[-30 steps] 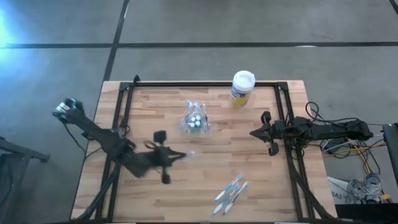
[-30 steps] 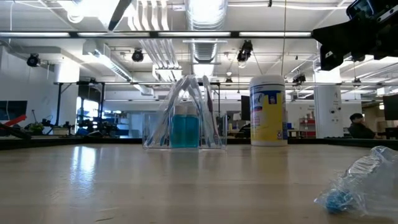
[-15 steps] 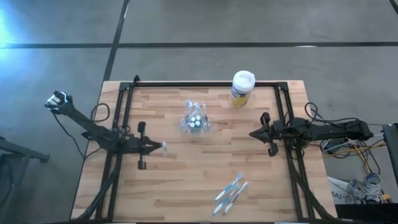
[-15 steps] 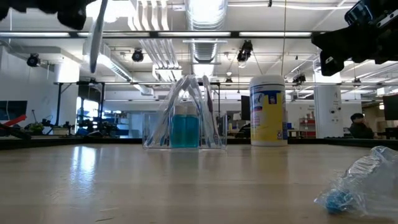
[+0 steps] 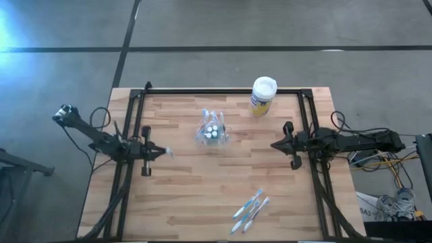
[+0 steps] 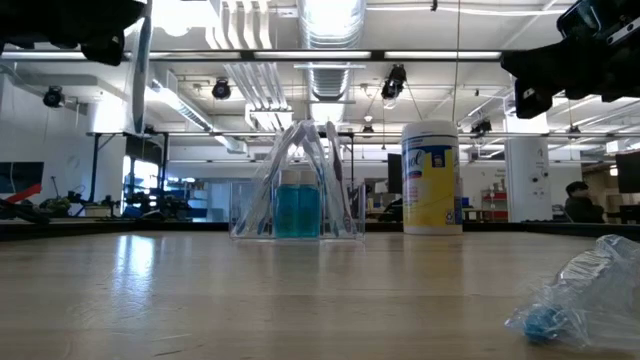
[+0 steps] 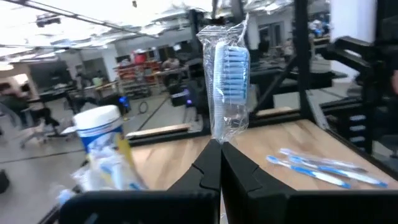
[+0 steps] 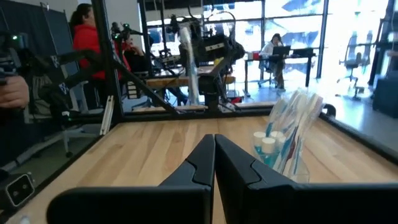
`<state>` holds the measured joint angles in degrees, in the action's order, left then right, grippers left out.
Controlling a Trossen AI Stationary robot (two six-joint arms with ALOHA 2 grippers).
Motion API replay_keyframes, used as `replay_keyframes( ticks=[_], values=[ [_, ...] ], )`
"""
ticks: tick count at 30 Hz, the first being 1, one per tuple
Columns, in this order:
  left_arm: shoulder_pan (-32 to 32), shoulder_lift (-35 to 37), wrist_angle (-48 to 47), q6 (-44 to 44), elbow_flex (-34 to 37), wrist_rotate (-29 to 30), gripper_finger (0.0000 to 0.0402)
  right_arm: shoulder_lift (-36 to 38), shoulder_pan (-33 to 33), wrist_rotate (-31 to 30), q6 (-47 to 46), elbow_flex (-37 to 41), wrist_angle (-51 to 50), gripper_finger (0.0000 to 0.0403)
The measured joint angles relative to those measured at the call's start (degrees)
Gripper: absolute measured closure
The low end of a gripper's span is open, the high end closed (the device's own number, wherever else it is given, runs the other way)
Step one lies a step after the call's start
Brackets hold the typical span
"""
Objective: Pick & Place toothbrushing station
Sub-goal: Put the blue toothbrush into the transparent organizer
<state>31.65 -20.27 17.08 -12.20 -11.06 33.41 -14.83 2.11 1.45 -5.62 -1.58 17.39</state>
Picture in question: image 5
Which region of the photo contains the white paper sign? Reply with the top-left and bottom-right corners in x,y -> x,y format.
356,191 -> 382,222

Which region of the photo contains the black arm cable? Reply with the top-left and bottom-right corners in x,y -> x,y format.
330,110 -> 391,136
61,106 -> 124,167

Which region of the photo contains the black metal rig frame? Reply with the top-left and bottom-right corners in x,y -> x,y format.
76,81 -> 367,243

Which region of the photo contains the black power strip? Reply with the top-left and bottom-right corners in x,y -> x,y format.
350,150 -> 384,167

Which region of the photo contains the black floor case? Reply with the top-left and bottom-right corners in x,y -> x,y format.
362,219 -> 432,243

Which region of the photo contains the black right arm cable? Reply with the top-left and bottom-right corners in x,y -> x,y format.
330,110 -> 391,136

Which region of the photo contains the person's shoe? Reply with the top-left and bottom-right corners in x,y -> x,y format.
395,187 -> 419,219
377,194 -> 398,219

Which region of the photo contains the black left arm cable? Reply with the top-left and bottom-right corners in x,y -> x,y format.
61,106 -> 124,167

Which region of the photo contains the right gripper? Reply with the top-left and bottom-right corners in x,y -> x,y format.
269,121 -> 320,171

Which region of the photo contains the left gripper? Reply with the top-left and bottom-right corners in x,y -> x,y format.
126,126 -> 167,178

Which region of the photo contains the yellow floor cable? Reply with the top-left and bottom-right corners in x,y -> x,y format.
349,153 -> 425,220

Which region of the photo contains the Lysol wipes canister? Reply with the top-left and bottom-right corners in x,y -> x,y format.
248,76 -> 278,118

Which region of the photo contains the white floor cable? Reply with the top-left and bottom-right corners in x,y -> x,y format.
349,144 -> 416,166

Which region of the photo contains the clear plastic organizer holder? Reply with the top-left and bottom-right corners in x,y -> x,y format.
194,121 -> 232,147

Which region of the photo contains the black floor stand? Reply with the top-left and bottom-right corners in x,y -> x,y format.
0,147 -> 55,243

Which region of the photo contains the pile of blue toothbrushes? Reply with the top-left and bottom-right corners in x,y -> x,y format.
241,196 -> 271,234

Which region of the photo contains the black side desk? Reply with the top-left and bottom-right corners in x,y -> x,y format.
414,132 -> 432,203

